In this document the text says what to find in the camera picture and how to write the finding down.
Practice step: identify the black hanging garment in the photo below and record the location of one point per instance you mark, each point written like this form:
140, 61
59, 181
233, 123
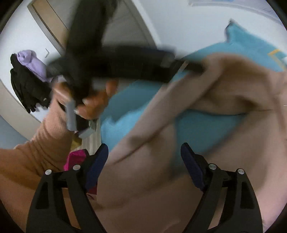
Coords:
29, 89

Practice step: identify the lilac hanging garment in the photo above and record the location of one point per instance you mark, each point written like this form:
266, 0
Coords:
45, 73

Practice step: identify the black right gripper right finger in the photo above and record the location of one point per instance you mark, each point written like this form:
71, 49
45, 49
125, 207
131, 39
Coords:
228, 202

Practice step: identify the colourful wall map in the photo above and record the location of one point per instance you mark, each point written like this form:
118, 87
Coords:
260, 7

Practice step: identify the person's left hand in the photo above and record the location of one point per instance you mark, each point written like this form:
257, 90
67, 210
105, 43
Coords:
91, 106

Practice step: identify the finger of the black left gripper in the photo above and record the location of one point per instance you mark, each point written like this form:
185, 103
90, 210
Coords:
180, 65

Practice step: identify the grey wooden door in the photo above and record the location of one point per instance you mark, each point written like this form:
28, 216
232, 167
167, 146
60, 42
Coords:
111, 22

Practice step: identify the blue grey patterned bedsheet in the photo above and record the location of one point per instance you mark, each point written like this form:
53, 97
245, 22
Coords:
202, 109

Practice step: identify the pink zippered jacket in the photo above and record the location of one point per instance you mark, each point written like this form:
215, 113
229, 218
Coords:
148, 189

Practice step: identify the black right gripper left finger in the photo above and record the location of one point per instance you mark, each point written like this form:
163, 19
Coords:
61, 204

